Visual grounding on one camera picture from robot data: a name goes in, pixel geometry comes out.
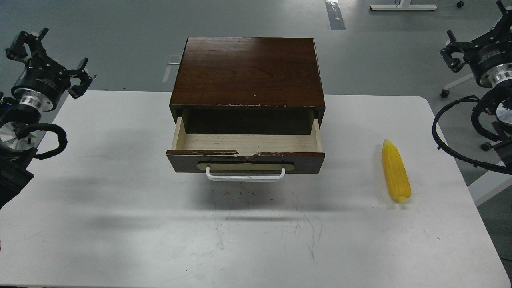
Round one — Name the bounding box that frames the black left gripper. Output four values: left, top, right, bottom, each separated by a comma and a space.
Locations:
5, 28, 93, 100

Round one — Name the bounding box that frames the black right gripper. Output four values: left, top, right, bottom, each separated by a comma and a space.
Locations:
440, 0, 512, 76

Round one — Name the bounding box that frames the yellow corn cob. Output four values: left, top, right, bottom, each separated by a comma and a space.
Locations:
382, 139, 412, 204

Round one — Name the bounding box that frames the wooden drawer with white handle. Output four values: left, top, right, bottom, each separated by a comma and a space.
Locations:
166, 117, 326, 182

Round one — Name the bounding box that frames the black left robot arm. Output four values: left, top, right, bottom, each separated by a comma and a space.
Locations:
0, 28, 93, 206

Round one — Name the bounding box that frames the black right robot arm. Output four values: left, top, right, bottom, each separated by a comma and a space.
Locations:
432, 0, 512, 175

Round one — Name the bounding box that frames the dark wooden drawer cabinet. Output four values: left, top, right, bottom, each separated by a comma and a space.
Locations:
169, 36, 326, 135

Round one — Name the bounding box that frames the white office chair base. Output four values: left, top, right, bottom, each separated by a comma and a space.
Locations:
439, 74, 474, 98

